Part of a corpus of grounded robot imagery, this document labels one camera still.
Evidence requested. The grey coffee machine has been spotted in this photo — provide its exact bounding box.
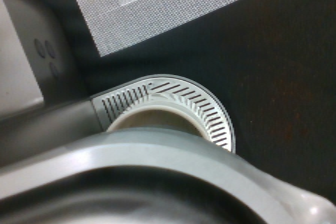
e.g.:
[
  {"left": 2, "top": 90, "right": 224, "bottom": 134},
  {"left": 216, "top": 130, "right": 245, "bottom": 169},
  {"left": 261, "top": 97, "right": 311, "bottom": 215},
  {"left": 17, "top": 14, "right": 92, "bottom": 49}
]
[{"left": 0, "top": 0, "right": 336, "bottom": 224}]

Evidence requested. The white ceramic mug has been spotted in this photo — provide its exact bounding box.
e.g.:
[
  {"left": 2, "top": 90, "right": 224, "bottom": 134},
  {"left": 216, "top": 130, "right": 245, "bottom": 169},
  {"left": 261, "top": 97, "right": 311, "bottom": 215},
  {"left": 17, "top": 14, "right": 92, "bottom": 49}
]
[{"left": 107, "top": 108, "right": 209, "bottom": 139}]

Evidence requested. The grey woven placemat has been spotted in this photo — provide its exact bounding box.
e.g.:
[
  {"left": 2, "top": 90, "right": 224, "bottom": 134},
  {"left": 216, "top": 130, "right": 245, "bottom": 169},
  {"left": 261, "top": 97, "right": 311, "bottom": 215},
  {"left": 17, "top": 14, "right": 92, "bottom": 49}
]
[{"left": 77, "top": 0, "right": 237, "bottom": 57}]

